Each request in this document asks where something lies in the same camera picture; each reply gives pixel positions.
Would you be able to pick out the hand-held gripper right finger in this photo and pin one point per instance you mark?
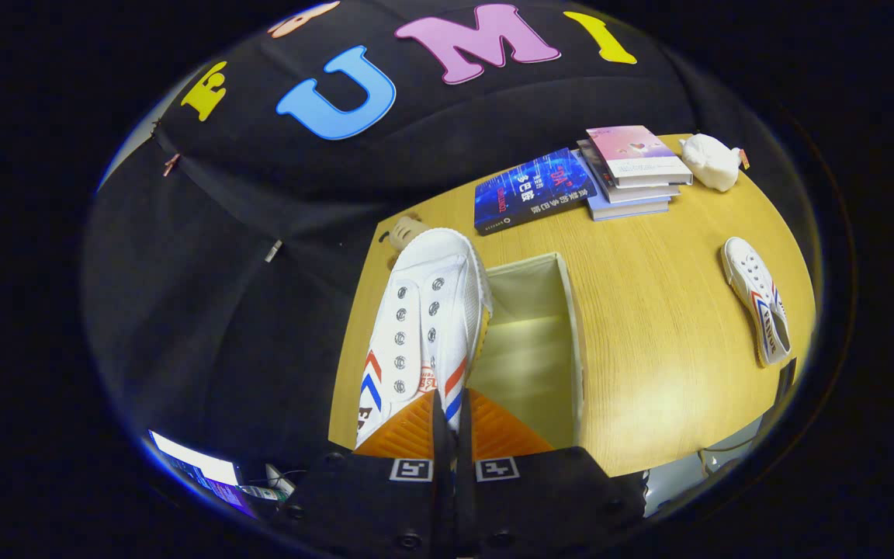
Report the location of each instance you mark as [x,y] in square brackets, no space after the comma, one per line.
[469,512]

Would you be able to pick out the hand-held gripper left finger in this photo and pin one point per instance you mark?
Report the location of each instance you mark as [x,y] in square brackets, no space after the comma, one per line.
[441,512]

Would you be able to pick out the beige fabric storage box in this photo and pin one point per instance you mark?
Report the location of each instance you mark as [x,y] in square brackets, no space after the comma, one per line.
[532,349]

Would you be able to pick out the white canvas shoe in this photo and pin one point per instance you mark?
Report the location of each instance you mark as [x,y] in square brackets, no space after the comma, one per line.
[753,299]
[431,310]

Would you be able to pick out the computer monitor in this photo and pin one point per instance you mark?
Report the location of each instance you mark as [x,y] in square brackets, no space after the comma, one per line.
[199,466]

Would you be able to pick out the brown plush toy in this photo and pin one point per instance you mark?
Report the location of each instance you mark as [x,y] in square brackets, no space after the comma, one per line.
[407,231]

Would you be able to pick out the black backdrop cloth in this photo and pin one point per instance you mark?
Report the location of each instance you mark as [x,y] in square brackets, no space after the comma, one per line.
[222,310]

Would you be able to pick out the silver clip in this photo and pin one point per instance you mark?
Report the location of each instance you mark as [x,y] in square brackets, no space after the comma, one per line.
[273,251]

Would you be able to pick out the dark blue book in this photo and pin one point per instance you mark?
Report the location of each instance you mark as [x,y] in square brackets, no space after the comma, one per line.
[532,190]

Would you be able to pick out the pale blue book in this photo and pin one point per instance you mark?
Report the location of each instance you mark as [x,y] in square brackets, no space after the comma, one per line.
[629,208]

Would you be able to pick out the grey cover book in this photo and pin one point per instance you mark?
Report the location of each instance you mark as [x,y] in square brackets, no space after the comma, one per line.
[633,192]

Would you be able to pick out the white plush toy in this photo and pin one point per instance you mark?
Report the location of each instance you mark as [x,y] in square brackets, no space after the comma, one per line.
[711,161]

